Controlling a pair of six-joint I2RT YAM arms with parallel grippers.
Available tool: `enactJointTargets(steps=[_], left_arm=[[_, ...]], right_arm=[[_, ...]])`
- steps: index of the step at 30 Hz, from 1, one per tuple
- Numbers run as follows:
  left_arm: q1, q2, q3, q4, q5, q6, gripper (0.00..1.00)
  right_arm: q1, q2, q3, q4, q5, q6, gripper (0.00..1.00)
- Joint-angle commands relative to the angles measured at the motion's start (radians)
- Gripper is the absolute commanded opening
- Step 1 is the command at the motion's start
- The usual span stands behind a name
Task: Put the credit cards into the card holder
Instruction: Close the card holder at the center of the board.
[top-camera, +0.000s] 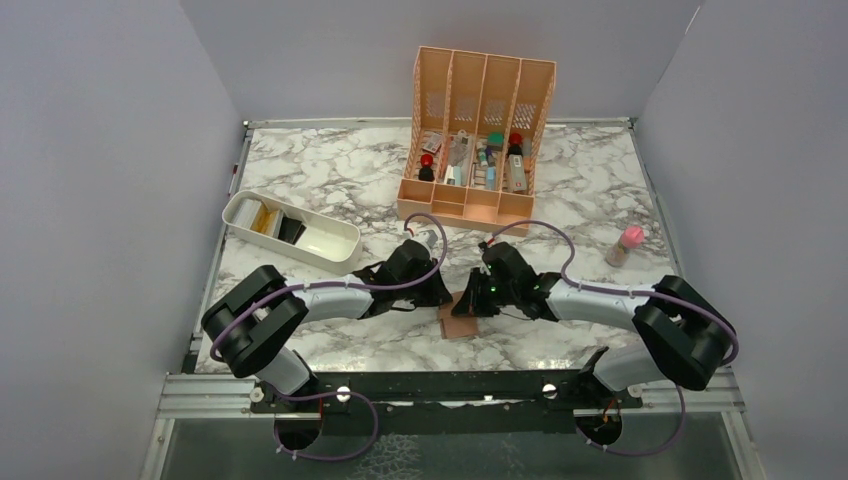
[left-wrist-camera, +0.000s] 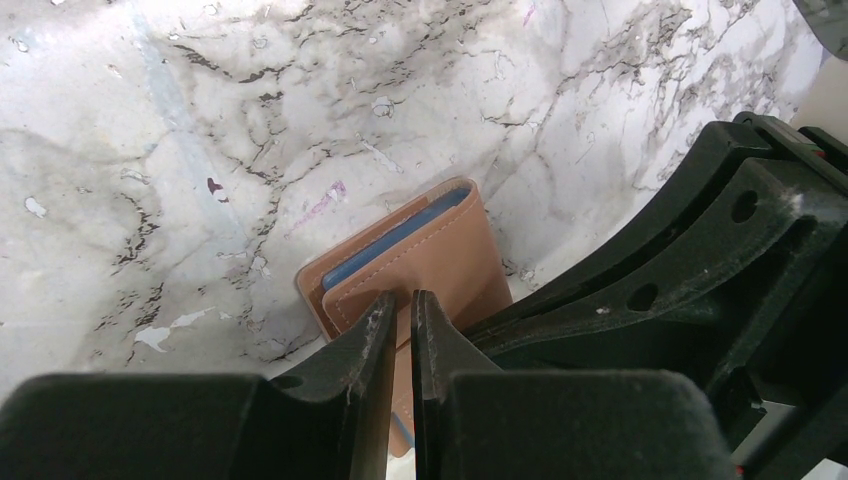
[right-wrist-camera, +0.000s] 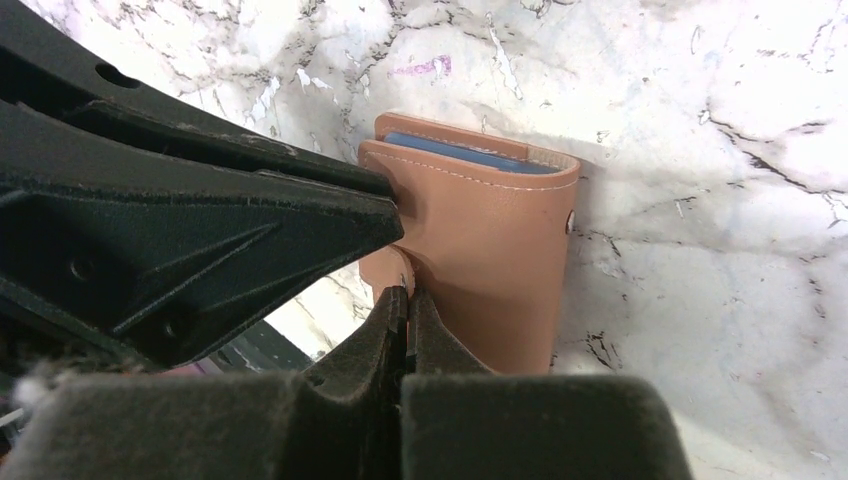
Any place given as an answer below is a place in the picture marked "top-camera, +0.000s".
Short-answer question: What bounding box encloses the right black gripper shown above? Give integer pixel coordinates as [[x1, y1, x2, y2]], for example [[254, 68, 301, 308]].
[[453, 266, 518, 317]]

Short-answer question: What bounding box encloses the brown leather card holder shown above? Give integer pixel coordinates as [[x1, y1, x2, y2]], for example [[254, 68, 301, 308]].
[[437, 292, 479, 340]]

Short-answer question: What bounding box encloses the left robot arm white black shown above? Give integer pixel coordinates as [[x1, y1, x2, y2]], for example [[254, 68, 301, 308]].
[[201, 239, 452, 411]]

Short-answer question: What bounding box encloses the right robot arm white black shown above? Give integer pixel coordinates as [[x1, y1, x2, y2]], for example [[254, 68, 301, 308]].
[[451, 242, 738, 407]]

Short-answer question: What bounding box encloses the stack of cards in tray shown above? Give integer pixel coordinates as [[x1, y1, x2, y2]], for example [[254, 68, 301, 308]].
[[233, 198, 306, 244]]

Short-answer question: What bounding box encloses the white plastic tray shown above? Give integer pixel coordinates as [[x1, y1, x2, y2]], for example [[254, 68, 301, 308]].
[[221, 190, 363, 274]]

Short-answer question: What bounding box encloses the red black stamp left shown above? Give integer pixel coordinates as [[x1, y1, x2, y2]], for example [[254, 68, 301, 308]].
[[418, 153, 435, 182]]

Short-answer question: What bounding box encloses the red black stamp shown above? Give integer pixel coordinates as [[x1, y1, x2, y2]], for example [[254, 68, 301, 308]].
[[418, 153, 435, 182], [507, 132, 523, 156]]

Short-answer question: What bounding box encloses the red black stamp right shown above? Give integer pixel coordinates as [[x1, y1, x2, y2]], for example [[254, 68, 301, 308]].
[[507, 132, 523, 156]]

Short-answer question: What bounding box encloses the pink cap small bottle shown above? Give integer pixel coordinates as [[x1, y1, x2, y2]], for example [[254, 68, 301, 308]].
[[605, 226, 645, 267]]

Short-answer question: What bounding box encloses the green cap bottle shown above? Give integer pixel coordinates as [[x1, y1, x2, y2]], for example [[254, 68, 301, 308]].
[[486, 132, 504, 151]]

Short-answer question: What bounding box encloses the peach desk organizer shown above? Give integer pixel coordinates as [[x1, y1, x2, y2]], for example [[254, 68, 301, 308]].
[[397, 46, 557, 237]]

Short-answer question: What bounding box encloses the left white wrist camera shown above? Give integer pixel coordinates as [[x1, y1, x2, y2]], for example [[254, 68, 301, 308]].
[[414, 229, 439, 252]]

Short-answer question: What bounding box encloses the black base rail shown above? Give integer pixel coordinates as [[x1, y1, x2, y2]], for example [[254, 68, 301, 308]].
[[249, 370, 642, 436]]

